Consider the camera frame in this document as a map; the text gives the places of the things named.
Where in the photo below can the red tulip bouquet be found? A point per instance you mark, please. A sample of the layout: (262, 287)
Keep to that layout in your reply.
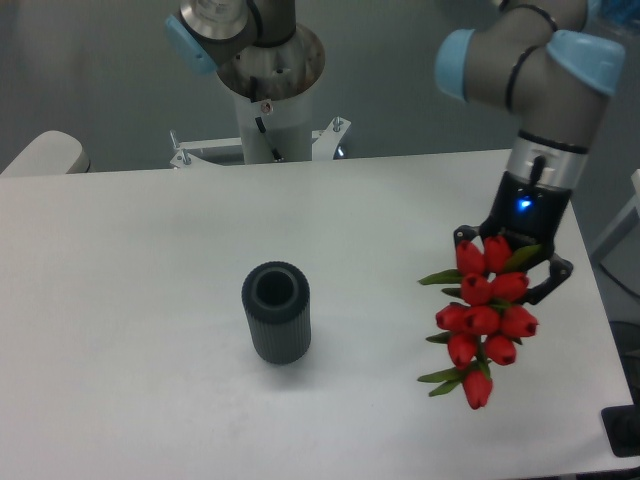
(486, 321)

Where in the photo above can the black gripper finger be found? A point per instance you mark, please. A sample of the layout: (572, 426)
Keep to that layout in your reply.
(467, 233)
(559, 271)

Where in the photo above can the beige chair armrest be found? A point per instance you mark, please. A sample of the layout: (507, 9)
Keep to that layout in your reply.
(51, 153)

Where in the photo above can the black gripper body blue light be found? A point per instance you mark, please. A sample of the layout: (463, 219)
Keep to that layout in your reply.
(525, 214)

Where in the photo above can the white metal base bracket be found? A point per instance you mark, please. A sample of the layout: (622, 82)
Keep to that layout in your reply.
(297, 144)

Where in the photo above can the white furniture at right edge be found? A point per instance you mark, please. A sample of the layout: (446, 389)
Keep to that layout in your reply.
(622, 223)

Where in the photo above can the dark grey ribbed vase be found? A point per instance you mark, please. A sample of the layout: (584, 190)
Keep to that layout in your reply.
(276, 300)

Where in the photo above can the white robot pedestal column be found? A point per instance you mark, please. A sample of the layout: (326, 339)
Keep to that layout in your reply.
(272, 88)

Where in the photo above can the black box at table edge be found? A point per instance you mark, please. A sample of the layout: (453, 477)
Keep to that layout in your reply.
(621, 424)

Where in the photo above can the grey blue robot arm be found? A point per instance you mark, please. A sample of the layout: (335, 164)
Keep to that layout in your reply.
(536, 62)

